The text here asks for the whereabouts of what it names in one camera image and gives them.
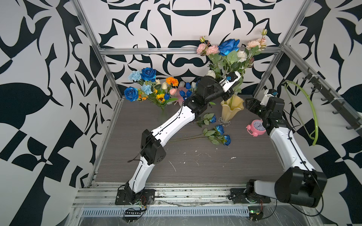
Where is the green curved hose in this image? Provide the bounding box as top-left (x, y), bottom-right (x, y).
top-left (284, 79), bottom-right (319, 147)

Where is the black hook rail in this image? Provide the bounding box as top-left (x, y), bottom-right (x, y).
top-left (303, 67), bottom-right (362, 136)

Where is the pink and white flower bouquet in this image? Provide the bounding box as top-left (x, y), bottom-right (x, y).
top-left (197, 29), bottom-right (268, 94)

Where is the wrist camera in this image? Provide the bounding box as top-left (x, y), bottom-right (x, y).
top-left (260, 89), bottom-right (278, 106)
top-left (219, 72), bottom-right (241, 93)

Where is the tulip bouquet blue white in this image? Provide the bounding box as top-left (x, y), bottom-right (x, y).
top-left (176, 81), bottom-right (198, 105)

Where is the pink alarm clock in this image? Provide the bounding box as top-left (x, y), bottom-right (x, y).
top-left (246, 120), bottom-right (266, 137)

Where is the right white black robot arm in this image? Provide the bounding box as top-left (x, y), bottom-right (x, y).
top-left (245, 97), bottom-right (327, 208)

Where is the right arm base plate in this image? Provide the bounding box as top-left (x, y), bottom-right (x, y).
top-left (228, 188), bottom-right (271, 204)

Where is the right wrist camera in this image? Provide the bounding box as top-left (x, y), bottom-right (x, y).
top-left (260, 89), bottom-right (278, 106)

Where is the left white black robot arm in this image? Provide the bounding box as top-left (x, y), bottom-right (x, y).
top-left (124, 72), bottom-right (241, 203)

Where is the blue rose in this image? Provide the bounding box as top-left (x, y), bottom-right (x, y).
top-left (218, 39), bottom-right (241, 82)
top-left (196, 113), bottom-right (216, 127)
top-left (177, 125), bottom-right (224, 141)

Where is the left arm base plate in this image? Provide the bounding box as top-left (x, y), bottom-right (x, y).
top-left (115, 189), bottom-right (155, 205)

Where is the blue rose low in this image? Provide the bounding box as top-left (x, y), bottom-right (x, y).
top-left (169, 135), bottom-right (231, 146)

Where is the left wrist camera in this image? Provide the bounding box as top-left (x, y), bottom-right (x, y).
top-left (219, 72), bottom-right (241, 93)

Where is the mixed sunflower bouquet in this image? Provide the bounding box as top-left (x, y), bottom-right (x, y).
top-left (123, 67), bottom-right (179, 109)

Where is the yellow wavy glass vase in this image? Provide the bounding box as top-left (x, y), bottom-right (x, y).
top-left (219, 95), bottom-right (245, 127)

